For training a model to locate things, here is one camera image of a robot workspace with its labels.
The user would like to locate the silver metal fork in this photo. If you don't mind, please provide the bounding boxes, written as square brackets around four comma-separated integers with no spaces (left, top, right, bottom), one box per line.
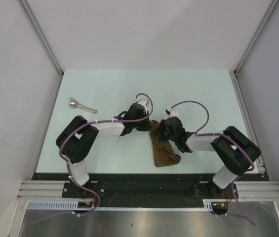
[69,97,85,109]

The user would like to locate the aluminium frame post left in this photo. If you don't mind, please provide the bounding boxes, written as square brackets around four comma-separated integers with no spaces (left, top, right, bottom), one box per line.
[18,0,65,76]

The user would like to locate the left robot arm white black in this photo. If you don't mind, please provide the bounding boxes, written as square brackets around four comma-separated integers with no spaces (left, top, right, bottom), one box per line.
[55,99,151,198]

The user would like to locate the aluminium frame post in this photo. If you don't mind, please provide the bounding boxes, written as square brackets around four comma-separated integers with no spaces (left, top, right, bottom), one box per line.
[233,0,279,75]
[18,0,65,76]

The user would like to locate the white slotted cable duct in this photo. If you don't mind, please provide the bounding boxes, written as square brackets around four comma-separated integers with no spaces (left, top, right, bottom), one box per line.
[27,198,229,212]

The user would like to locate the aluminium frame post right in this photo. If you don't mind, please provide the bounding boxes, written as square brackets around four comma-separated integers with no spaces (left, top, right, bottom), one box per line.
[233,0,279,75]

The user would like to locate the brown cloth napkin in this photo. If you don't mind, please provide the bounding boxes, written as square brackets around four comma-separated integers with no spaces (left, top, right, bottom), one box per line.
[150,120,181,167]

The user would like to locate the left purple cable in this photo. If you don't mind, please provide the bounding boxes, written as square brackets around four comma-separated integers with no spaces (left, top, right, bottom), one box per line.
[30,93,154,224]

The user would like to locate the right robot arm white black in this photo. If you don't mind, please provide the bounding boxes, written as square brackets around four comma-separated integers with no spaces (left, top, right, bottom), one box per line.
[153,117,261,198]

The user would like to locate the aluminium frame rail front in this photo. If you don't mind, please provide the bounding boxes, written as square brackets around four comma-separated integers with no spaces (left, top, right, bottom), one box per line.
[17,180,279,201]

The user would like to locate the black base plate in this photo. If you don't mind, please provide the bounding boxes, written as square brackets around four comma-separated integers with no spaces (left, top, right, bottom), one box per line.
[31,173,269,199]

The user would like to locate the silver metal spoon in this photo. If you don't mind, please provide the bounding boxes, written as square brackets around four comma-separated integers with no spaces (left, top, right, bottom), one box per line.
[69,101,98,114]

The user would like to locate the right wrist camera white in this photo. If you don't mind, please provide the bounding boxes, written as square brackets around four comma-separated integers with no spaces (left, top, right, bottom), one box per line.
[165,108,179,118]

